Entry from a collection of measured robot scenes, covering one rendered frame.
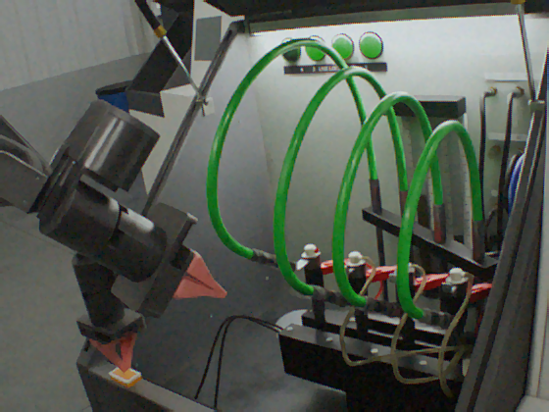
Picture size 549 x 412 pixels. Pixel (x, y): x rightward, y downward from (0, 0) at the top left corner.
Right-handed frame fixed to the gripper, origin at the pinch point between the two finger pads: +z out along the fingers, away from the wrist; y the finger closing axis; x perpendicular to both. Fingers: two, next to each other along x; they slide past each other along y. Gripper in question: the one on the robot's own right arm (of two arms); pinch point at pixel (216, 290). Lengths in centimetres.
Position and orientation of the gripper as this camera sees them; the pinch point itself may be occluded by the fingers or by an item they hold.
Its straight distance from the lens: 64.5
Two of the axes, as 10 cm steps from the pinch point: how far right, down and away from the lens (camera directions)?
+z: 6.6, 4.5, 6.0
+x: -5.9, -1.9, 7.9
